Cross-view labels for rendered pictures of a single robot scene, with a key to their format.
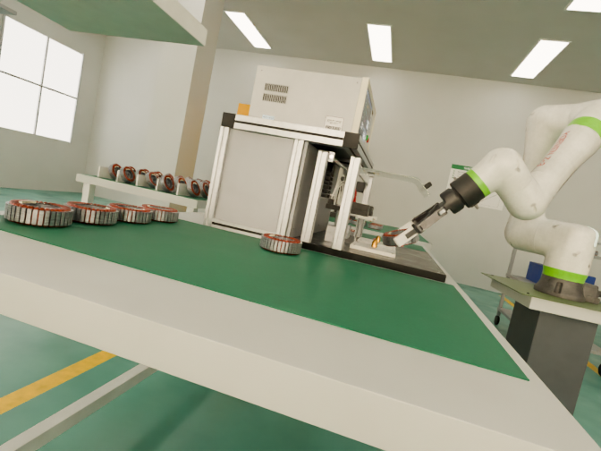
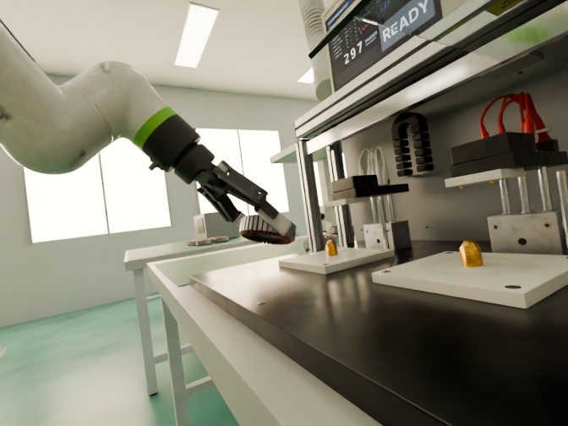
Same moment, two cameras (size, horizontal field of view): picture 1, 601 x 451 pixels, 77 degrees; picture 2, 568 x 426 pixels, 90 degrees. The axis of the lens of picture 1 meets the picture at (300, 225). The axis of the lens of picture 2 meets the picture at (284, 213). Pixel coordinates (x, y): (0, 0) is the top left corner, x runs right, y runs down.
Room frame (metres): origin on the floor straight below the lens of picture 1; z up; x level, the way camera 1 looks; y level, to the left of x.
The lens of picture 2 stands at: (1.63, -0.68, 0.86)
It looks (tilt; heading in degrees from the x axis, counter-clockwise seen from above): 1 degrees up; 137
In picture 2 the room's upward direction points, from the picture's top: 8 degrees counter-clockwise
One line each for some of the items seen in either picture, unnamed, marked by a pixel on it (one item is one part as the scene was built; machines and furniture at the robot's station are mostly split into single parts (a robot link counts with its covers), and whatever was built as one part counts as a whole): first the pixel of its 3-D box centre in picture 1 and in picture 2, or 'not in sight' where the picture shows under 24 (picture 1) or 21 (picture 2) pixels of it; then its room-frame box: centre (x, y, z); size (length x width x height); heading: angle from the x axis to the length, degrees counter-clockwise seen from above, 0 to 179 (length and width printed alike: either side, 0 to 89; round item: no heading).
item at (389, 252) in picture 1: (373, 249); (332, 258); (1.30, -0.26, 0.78); 0.15 x 0.15 x 0.01; 76
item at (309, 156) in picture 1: (318, 195); (467, 161); (1.47, -0.05, 0.92); 0.66 x 0.01 x 0.30; 166
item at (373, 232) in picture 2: (334, 234); (386, 235); (1.33, -0.12, 0.80); 0.08 x 0.05 x 0.06; 166
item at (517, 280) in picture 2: (376, 243); (472, 270); (1.53, -0.32, 0.78); 0.15 x 0.15 x 0.01; 76
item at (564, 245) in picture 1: (565, 250); not in sight; (1.29, -0.91, 0.91); 0.16 x 0.13 x 0.19; 31
